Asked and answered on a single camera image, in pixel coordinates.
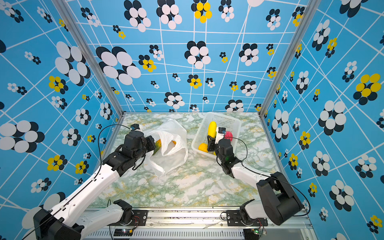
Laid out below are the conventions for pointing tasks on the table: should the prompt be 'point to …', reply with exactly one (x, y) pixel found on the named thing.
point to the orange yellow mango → (159, 142)
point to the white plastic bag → (174, 149)
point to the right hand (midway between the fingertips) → (211, 136)
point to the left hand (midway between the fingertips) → (156, 138)
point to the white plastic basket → (230, 125)
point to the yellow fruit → (203, 147)
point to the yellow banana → (212, 129)
